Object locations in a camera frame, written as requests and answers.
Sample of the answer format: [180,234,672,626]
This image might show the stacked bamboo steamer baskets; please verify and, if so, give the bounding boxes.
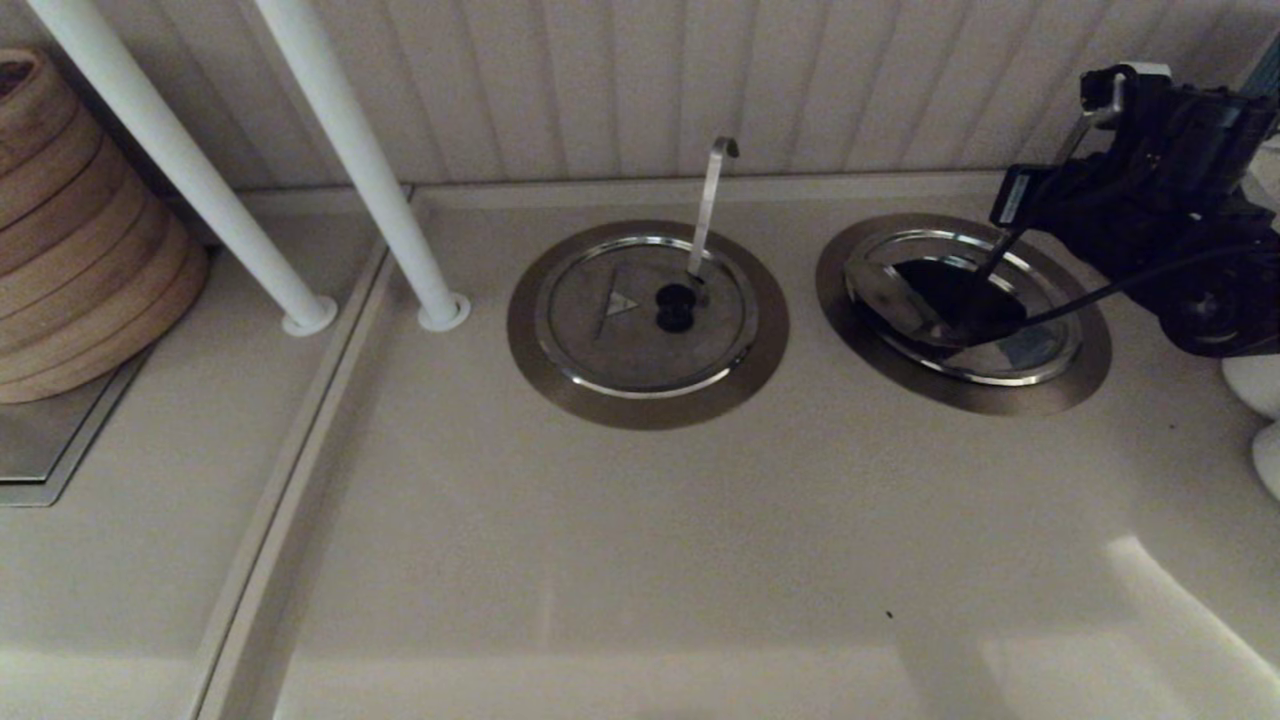
[0,50,211,405]

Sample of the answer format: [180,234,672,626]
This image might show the steel ladle handle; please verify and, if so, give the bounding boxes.
[686,138,739,281]
[975,75,1126,281]

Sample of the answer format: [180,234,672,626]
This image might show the blue striped container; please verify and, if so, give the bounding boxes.
[1245,40,1280,96]

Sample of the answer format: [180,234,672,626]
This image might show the white tissue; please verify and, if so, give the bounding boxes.
[1250,140,1280,216]

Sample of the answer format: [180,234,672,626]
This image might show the white metal pole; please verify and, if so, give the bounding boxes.
[255,0,471,333]
[28,0,339,338]

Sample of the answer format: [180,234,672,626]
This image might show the flat steel counter plate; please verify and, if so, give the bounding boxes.
[0,345,161,508]

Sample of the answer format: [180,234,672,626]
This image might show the right wrist camera unit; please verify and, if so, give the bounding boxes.
[1080,63,1280,201]

